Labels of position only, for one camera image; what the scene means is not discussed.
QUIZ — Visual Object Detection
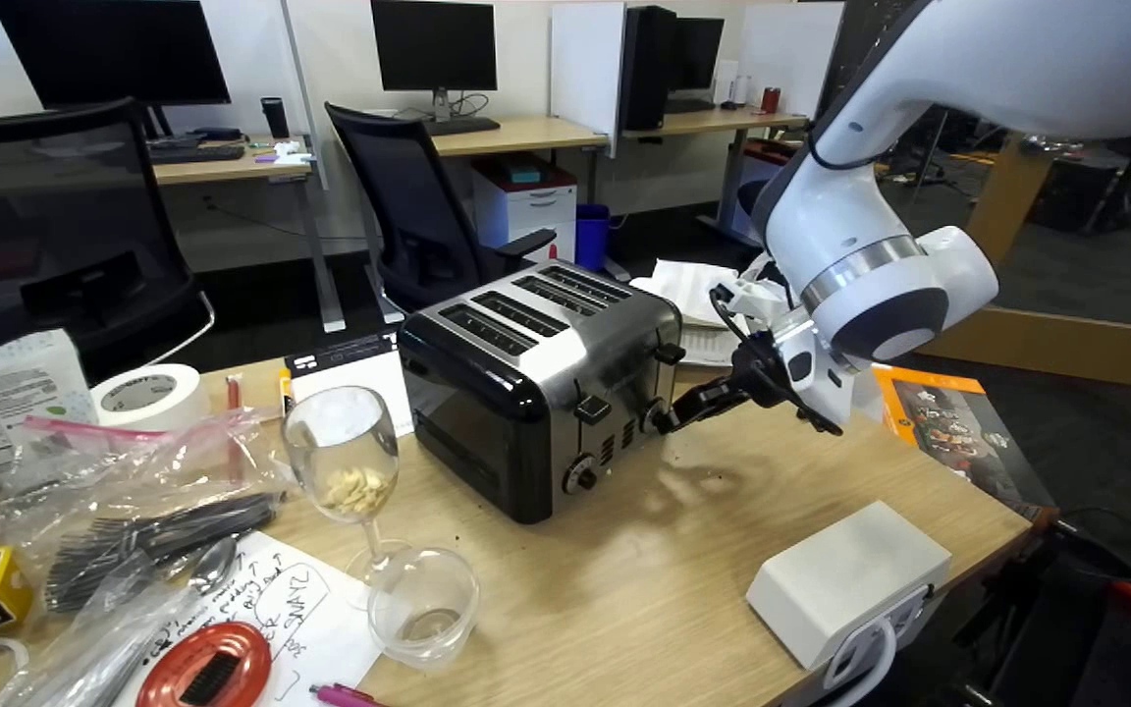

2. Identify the pink marker pen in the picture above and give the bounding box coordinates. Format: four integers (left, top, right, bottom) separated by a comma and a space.
306, 679, 383, 707

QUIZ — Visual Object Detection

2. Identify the white printer box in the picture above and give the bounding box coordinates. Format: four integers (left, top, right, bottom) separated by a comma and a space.
467, 156, 584, 267

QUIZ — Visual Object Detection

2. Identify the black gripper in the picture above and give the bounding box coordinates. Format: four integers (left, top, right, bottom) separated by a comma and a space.
665, 325, 808, 435

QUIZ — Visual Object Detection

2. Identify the white wrist mounting block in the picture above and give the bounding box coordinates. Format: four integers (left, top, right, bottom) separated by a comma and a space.
774, 309, 860, 432

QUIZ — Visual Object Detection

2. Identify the wooden office desk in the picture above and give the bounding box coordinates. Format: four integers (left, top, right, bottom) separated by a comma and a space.
423, 115, 611, 211
615, 101, 813, 202

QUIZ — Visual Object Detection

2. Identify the black mesh back chair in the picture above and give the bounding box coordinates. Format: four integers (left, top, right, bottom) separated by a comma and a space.
0, 99, 220, 384

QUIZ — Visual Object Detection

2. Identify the white board panel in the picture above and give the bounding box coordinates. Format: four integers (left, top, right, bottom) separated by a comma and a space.
736, 0, 850, 128

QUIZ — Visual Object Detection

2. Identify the folded newspaper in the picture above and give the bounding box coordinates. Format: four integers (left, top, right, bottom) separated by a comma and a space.
0, 325, 101, 494

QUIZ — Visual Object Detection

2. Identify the white rectangular box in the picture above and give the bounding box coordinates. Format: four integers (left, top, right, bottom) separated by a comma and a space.
742, 499, 957, 676

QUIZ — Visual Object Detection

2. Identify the clear bag with pink zip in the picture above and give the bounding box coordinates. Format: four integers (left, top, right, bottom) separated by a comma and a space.
0, 403, 300, 552

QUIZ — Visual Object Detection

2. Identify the wooden desk with keyboard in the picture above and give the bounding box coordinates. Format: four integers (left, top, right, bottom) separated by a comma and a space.
149, 135, 353, 338

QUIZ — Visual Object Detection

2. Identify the silver black four-slot toaster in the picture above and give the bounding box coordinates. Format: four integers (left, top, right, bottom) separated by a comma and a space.
394, 258, 691, 530

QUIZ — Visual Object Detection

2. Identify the white handwritten paper sheet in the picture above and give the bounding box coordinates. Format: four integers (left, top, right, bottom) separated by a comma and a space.
119, 525, 390, 707

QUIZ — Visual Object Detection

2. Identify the black keyboard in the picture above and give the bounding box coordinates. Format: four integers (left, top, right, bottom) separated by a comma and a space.
143, 127, 250, 169

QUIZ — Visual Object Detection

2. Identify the white card box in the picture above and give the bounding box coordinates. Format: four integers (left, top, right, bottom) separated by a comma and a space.
284, 347, 416, 445

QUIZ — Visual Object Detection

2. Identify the clear wine glass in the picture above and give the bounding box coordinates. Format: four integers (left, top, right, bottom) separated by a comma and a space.
277, 382, 403, 580

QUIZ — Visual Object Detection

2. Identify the white cable loop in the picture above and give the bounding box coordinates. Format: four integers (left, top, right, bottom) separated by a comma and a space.
813, 617, 907, 707

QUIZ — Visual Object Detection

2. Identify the white napkin stack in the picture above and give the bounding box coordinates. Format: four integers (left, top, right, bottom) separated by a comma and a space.
648, 257, 742, 334

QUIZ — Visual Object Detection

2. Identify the large black computer monitor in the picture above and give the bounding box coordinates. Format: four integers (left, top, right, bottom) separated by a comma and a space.
0, 0, 234, 115

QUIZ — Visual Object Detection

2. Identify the white partition panel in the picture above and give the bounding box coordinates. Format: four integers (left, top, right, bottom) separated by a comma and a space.
546, 0, 630, 151

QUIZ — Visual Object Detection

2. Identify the clear plastic cup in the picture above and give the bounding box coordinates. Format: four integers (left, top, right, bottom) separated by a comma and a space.
360, 545, 482, 672

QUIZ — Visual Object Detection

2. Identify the black monitor on stand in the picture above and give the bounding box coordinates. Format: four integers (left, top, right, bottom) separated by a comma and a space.
370, 0, 501, 137

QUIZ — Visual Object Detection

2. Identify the clear bag of black items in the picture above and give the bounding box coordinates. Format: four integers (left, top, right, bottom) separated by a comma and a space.
39, 492, 284, 619

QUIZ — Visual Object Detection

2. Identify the crumpled clear plastic bag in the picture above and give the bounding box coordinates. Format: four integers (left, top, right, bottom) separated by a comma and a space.
0, 560, 217, 707

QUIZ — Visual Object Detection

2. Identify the white tape roll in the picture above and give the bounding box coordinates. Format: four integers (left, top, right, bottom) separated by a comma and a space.
85, 363, 211, 435

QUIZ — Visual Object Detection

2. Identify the blue waste bin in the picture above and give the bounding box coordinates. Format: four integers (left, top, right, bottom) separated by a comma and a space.
573, 202, 615, 279

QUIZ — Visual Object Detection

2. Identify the small black speaker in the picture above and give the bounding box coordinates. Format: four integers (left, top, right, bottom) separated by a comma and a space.
260, 94, 294, 144

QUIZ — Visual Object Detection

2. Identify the red tape dispenser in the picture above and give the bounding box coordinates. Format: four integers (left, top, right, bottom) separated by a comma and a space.
132, 619, 276, 707

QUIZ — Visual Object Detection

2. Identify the black office chair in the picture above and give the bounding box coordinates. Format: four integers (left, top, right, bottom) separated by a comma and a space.
322, 101, 560, 319
729, 166, 784, 251

